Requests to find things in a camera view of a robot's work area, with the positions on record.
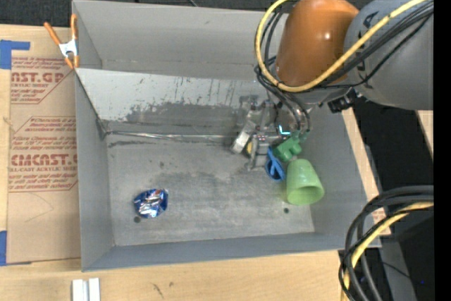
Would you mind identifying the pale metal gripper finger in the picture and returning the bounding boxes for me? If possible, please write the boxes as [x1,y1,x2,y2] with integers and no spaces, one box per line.
[245,135,271,173]
[230,129,254,155]

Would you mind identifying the grey metal bin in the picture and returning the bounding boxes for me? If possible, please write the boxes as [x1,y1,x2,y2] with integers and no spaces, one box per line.
[71,0,383,273]

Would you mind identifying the light green plastic cup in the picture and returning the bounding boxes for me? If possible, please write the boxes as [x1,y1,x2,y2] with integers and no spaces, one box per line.
[285,158,326,207]

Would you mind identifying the crumpled blue foil packet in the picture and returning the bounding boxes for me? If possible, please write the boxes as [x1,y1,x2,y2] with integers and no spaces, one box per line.
[132,188,170,220]

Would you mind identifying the brown cardboard board, red print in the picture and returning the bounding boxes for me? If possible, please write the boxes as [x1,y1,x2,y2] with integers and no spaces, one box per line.
[0,23,393,266]

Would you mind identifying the blue plastic ring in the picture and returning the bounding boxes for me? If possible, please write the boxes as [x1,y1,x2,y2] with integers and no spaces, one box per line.
[264,146,288,183]

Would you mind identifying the black cylinder on white bracket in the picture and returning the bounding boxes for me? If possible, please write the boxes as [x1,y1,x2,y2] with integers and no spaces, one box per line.
[326,90,357,114]

